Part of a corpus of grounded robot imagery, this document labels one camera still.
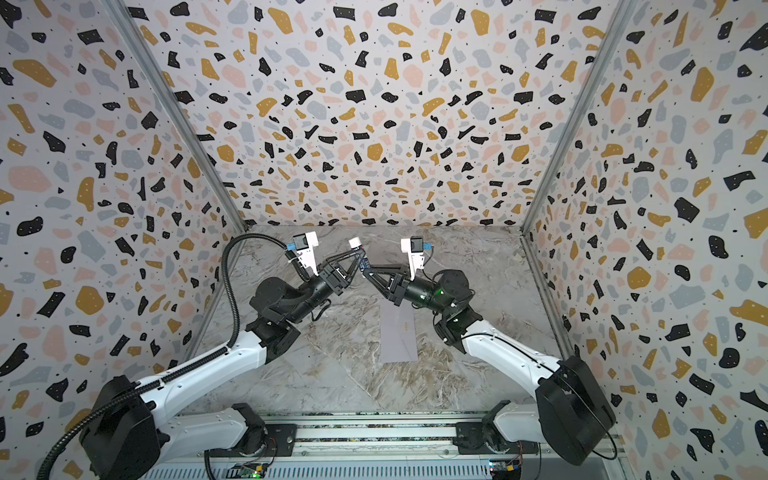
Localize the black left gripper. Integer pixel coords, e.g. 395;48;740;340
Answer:
286;251;363;329

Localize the blue glue stick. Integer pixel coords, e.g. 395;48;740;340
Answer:
349;237;369;271

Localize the lavender envelope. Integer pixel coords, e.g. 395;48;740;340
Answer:
378;298;418;364

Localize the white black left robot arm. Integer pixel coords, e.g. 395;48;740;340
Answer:
79;239;364;479

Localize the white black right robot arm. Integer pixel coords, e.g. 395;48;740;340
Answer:
362;266;616;466

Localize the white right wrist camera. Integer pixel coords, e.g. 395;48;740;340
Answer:
400;236;432;280

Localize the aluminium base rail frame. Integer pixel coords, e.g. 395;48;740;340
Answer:
146;412;634;479

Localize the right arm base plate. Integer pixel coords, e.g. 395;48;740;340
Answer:
452;422;520;455

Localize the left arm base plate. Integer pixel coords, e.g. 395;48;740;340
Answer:
235;424;298;459

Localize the left aluminium corner post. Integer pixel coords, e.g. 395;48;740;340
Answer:
102;1;247;234

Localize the aluminium corner post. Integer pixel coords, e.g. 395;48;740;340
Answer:
102;1;247;234
521;0;638;238

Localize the black corrugated cable conduit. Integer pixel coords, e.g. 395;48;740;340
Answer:
37;233;295;480

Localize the right aluminium corner post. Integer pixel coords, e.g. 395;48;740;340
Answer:
521;0;638;238

